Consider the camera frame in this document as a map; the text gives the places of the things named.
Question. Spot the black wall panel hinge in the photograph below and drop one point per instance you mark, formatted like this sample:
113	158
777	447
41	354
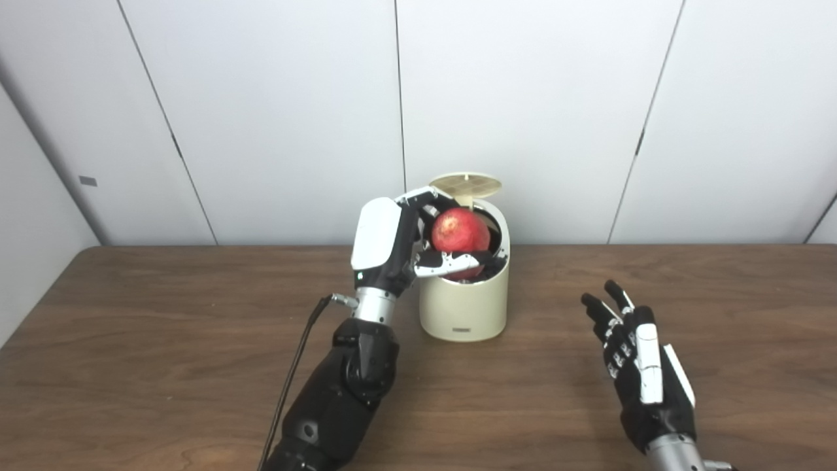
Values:
639	141
176	145

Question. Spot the small gray wall tag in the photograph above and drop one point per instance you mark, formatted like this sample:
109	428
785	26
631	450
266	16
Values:
87	181

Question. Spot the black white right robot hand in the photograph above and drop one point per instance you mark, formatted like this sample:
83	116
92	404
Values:
644	392

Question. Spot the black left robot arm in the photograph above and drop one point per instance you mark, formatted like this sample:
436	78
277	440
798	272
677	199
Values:
353	379

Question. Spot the cream round bin lid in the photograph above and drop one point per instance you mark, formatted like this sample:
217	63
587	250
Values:
467	183

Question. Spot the red apple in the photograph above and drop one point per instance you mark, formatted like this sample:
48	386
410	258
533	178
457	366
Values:
461	230

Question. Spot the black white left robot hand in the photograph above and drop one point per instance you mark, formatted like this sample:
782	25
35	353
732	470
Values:
379	235

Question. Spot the cream-colored bin body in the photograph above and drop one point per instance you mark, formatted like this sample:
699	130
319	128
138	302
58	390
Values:
464	307

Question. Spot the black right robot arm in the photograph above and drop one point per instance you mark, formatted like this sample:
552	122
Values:
673	454

